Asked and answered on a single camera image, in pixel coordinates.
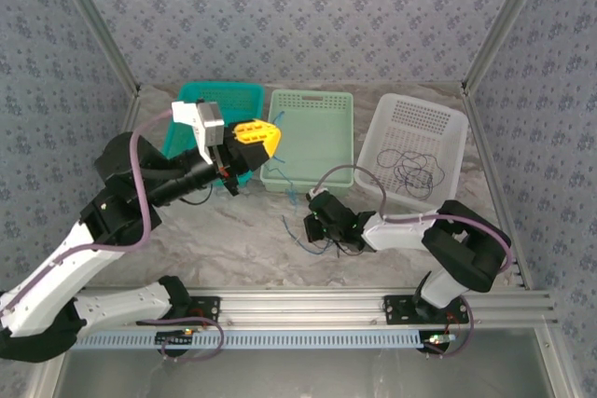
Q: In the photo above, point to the mint green plastic basket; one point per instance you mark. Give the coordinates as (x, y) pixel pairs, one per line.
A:
(317, 146)

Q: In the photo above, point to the aluminium frame post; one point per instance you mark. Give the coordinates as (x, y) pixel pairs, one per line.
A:
(506, 20)
(95, 20)

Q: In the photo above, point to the white plastic basket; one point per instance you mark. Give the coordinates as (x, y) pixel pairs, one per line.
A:
(420, 118)

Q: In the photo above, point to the small black circuit board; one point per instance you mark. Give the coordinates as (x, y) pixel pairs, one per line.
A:
(438, 338)
(175, 337)

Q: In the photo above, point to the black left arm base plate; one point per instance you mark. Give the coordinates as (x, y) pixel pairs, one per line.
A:
(210, 311)

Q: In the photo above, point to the teal plastic basket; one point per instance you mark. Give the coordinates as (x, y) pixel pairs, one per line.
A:
(242, 100)

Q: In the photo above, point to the aluminium mounting rail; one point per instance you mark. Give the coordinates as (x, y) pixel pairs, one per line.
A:
(298, 309)

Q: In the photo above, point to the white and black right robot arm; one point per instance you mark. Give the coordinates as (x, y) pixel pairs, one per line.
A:
(401, 232)

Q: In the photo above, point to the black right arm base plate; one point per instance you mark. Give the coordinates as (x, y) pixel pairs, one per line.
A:
(396, 309)

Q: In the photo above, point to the grey metal panel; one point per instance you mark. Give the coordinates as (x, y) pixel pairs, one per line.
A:
(298, 374)

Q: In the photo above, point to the aluminium lower frame bar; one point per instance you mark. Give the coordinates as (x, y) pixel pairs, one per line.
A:
(557, 365)
(39, 379)

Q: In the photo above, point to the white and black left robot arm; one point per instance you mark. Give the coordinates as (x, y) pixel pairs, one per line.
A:
(46, 277)

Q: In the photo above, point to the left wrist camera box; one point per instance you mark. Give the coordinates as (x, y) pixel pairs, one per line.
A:
(210, 123)

